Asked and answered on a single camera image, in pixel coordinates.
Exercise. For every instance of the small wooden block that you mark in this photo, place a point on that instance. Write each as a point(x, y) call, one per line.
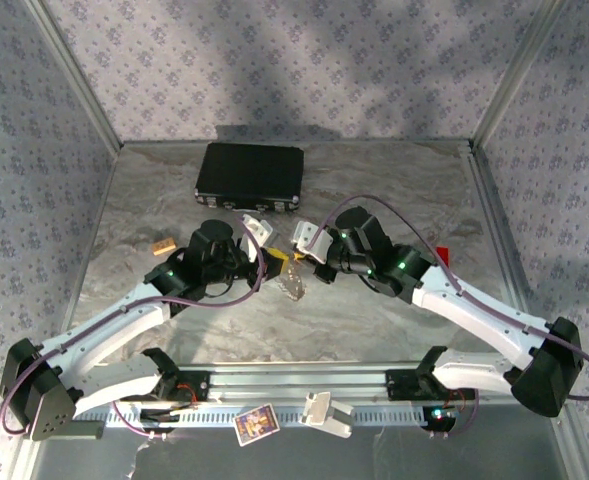
point(164, 247)

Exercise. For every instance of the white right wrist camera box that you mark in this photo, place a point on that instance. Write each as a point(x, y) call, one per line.
point(310, 239)

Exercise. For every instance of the black ribbed metal case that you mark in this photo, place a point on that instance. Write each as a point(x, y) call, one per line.
point(249, 175)

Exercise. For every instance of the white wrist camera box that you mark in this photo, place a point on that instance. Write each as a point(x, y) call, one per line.
point(255, 230)
point(310, 239)

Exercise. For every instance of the white plastic bracket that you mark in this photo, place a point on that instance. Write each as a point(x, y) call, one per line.
point(324, 412)

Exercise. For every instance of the aluminium side rail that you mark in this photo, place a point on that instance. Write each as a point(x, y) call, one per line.
point(496, 225)
point(95, 220)

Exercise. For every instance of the small red block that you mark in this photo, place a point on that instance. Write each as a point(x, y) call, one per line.
point(443, 255)

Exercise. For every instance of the aluminium frame post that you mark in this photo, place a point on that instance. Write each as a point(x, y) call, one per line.
point(517, 75)
point(75, 75)

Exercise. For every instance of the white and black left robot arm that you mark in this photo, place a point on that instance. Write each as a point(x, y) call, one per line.
point(104, 325)

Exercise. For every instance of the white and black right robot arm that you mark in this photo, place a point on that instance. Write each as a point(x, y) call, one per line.
point(474, 310)

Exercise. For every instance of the aluminium back rail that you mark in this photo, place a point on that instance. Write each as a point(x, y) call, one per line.
point(374, 145)

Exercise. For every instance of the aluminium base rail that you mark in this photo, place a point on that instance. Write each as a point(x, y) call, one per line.
point(299, 385)

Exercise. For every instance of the colourful playing card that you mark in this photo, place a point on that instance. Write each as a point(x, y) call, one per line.
point(257, 425)

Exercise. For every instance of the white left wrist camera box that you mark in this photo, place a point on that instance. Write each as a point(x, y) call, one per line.
point(255, 230)

